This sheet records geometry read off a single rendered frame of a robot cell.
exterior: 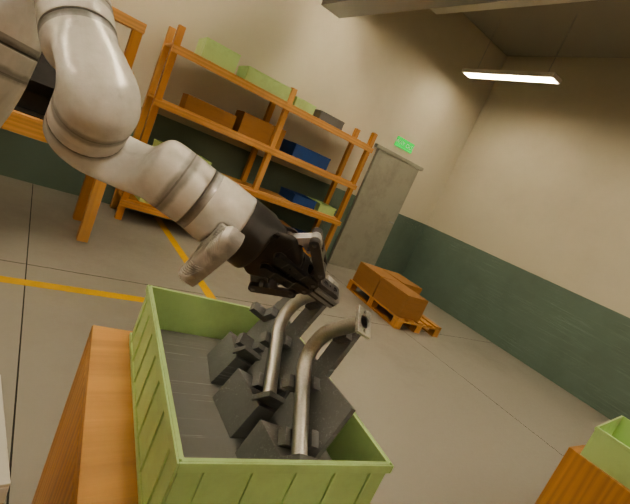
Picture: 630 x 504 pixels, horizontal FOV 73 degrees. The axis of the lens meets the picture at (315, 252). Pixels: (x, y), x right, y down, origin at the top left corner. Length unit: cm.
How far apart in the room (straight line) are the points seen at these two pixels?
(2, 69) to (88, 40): 18
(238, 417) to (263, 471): 22
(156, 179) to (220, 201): 6
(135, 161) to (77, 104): 8
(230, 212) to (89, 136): 14
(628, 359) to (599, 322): 55
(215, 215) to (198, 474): 42
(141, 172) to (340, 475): 62
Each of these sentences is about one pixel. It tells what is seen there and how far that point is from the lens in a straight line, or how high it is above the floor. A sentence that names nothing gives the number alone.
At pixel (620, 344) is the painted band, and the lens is 681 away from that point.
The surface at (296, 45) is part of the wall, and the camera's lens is 635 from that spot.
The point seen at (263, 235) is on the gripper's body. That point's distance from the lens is 45.
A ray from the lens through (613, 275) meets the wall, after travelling 694.
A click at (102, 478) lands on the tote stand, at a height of 79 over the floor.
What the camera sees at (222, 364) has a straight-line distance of 109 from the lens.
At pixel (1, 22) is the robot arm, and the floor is 142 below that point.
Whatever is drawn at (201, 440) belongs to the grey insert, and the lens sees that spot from 92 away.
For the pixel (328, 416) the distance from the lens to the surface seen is 85.
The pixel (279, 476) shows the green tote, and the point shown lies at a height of 93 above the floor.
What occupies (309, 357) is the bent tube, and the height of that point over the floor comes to 107.
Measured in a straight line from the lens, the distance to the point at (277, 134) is 562.
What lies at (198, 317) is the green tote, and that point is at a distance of 126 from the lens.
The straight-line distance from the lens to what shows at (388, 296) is 557.
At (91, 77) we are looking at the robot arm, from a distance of 43.
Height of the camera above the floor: 141
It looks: 10 degrees down
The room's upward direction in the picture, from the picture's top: 23 degrees clockwise
